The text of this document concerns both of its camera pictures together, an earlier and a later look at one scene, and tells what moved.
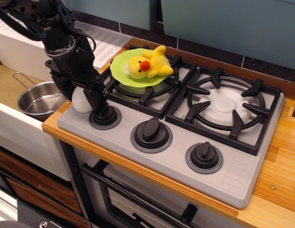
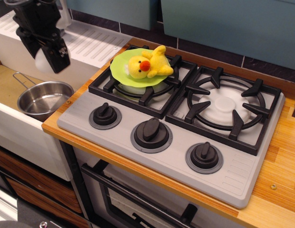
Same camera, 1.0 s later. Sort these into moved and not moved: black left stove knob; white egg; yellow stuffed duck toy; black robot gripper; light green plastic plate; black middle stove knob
Moved: black robot gripper; white egg
Not moved: black left stove knob; light green plastic plate; black middle stove knob; yellow stuffed duck toy
